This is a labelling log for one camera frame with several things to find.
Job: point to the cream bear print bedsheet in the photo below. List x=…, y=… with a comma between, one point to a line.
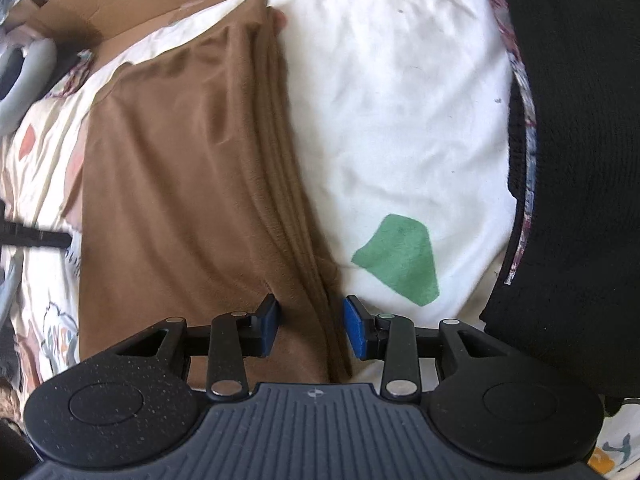
x=403, y=151

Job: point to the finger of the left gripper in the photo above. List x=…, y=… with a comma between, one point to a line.
x=16, y=234

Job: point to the grey neck pillow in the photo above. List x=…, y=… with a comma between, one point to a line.
x=23, y=79

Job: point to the blue denim garment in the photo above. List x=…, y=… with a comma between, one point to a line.
x=9, y=285

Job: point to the black folded garment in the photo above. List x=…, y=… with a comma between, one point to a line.
x=575, y=299

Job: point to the leopard print cloth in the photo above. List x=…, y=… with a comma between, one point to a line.
x=522, y=143

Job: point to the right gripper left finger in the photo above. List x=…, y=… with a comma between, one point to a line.
x=234, y=337

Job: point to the brown printed t-shirt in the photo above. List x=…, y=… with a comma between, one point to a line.
x=192, y=204

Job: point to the floral folded cloth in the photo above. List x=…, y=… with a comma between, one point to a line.
x=72, y=78

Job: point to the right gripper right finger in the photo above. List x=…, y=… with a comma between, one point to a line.
x=390, y=339

